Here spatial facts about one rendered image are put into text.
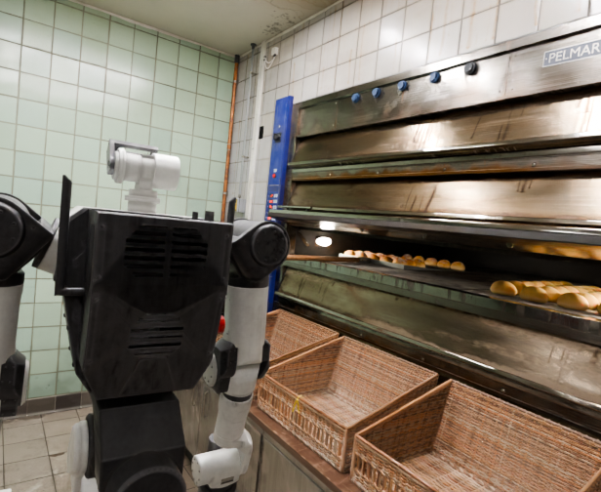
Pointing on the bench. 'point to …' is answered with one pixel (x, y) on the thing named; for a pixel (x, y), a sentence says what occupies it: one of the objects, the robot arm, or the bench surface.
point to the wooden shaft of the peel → (322, 258)
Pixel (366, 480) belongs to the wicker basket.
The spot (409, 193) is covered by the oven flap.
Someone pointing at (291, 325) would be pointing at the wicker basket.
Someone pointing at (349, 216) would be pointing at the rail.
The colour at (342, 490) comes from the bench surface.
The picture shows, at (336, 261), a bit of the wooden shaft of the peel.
